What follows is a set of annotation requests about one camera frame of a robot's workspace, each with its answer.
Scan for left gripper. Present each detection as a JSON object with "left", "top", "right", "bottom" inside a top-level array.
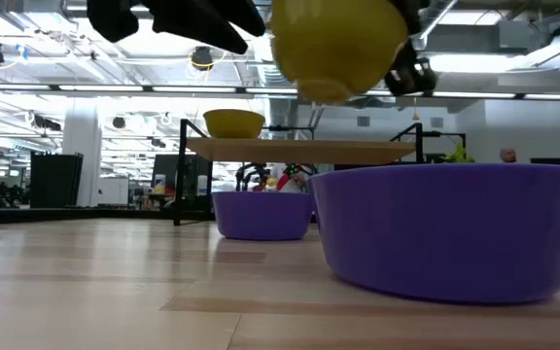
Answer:
[{"left": 87, "top": 0, "right": 267, "bottom": 55}]

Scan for yellow bowl with speckled inside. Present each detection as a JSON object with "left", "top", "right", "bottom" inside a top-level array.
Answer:
[
  {"left": 267, "top": 0, "right": 410, "bottom": 105},
  {"left": 202, "top": 108, "right": 266, "bottom": 140}
]

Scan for blue plate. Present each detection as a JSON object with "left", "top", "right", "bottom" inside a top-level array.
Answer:
[{"left": 307, "top": 162, "right": 560, "bottom": 305}]

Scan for blue-violet plastic bowl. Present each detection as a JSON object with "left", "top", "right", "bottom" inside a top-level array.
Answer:
[{"left": 211, "top": 190, "right": 316, "bottom": 242}]

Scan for green plant white pot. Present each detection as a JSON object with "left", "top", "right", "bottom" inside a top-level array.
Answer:
[{"left": 440, "top": 143, "right": 476, "bottom": 165}]

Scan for long ceiling light strip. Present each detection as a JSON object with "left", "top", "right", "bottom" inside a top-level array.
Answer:
[{"left": 0, "top": 83, "right": 560, "bottom": 101}]

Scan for wooden shelf black metal legs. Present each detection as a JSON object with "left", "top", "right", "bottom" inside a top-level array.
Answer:
[{"left": 172, "top": 119, "right": 468, "bottom": 228}]

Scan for black cabinet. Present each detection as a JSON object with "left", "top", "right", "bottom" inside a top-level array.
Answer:
[{"left": 29, "top": 152, "right": 85, "bottom": 210}]

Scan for silver spiral ventilation duct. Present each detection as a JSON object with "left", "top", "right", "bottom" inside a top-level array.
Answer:
[
  {"left": 253, "top": 33, "right": 301, "bottom": 128},
  {"left": 415, "top": 0, "right": 460, "bottom": 43}
]

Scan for black aluminium table frame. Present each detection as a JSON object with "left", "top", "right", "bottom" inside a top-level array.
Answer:
[{"left": 0, "top": 203, "right": 560, "bottom": 238}]

